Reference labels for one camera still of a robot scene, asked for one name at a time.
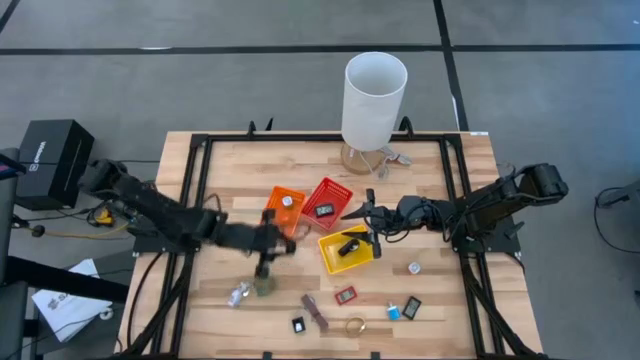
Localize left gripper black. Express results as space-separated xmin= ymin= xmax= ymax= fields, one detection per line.
xmin=216 ymin=208 xmax=302 ymax=280

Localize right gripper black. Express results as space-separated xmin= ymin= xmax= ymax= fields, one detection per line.
xmin=340 ymin=188 xmax=402 ymax=260

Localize yellow plastic basket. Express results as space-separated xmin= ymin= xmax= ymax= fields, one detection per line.
xmin=317 ymin=224 xmax=376 ymax=276

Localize green tape roll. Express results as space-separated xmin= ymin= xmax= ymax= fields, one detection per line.
xmin=253 ymin=276 xmax=277 ymax=297

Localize red framed small display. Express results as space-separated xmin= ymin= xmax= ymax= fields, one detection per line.
xmin=334 ymin=286 xmax=359 ymax=306

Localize brown strip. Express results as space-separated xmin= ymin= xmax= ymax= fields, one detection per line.
xmin=300 ymin=294 xmax=330 ymax=333

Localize clear tape roll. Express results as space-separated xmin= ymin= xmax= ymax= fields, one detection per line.
xmin=344 ymin=316 xmax=368 ymax=338

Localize orange plastic basket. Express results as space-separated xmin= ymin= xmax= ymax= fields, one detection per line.
xmin=263 ymin=185 xmax=307 ymax=237

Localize red plastic basket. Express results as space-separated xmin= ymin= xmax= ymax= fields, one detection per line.
xmin=301 ymin=176 xmax=354 ymax=232

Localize silver binder clip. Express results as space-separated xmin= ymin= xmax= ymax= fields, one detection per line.
xmin=227 ymin=281 xmax=251 ymax=308

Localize white shade table lamp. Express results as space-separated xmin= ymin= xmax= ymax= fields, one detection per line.
xmin=339 ymin=51 xmax=409 ymax=176

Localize black floor beam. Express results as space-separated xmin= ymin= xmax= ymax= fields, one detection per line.
xmin=4 ymin=255 xmax=130 ymax=304

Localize white paper sheets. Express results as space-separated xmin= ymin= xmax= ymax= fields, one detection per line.
xmin=31 ymin=258 xmax=114 ymax=344

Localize black cardboard box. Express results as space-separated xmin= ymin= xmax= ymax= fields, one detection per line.
xmin=14 ymin=118 xmax=96 ymax=211

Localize grey chair leg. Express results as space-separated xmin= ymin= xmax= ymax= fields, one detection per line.
xmin=594 ymin=180 xmax=640 ymax=210

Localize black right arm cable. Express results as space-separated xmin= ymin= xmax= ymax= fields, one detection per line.
xmin=382 ymin=199 xmax=451 ymax=245

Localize clear lamp cable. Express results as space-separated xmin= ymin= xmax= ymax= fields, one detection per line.
xmin=357 ymin=145 xmax=414 ymax=180

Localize black metal table frame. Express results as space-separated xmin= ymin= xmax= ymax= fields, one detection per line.
xmin=115 ymin=117 xmax=551 ymax=360

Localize black floor cable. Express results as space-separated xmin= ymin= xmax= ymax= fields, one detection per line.
xmin=593 ymin=185 xmax=640 ymax=255

